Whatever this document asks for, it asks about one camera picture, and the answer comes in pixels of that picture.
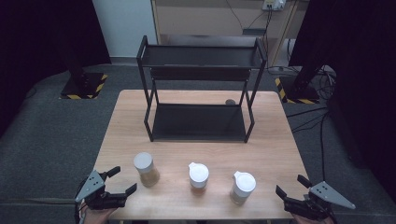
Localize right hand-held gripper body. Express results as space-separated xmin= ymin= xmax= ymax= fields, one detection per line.
xmin=283 ymin=181 xmax=357 ymax=222

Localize person's right hand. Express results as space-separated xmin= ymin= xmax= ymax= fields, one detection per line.
xmin=290 ymin=213 xmax=335 ymax=224

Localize jar with white spout lid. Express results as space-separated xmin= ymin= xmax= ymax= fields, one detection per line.
xmin=188 ymin=161 xmax=210 ymax=194
xmin=229 ymin=170 xmax=258 ymax=205

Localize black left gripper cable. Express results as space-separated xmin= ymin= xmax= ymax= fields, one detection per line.
xmin=74 ymin=176 xmax=90 ymax=224

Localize black curtain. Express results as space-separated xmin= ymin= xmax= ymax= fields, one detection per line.
xmin=288 ymin=0 xmax=396 ymax=203
xmin=0 ymin=0 xmax=112 ymax=138

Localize white wall power socket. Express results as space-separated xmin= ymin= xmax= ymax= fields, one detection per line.
xmin=262 ymin=0 xmax=287 ymax=12

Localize tangle of black floor cables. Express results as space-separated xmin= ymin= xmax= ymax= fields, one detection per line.
xmin=267 ymin=63 xmax=338 ymax=101

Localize striped-edge black stand base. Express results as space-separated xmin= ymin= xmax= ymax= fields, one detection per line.
xmin=59 ymin=59 xmax=109 ymax=101
xmin=274 ymin=63 xmax=321 ymax=105

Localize light wooden cabinet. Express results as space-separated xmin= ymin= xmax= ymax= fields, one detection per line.
xmin=150 ymin=0 xmax=302 ymax=68

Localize black metal two-tier rack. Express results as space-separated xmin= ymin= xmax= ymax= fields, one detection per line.
xmin=135 ymin=35 xmax=268 ymax=144

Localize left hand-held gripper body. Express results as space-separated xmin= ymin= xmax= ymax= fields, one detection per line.
xmin=75 ymin=170 xmax=129 ymax=210

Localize long black floor cable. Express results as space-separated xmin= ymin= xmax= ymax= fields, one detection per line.
xmin=286 ymin=106 xmax=331 ymax=182

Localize person's left hand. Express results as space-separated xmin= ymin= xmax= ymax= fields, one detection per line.
xmin=78 ymin=202 xmax=120 ymax=224

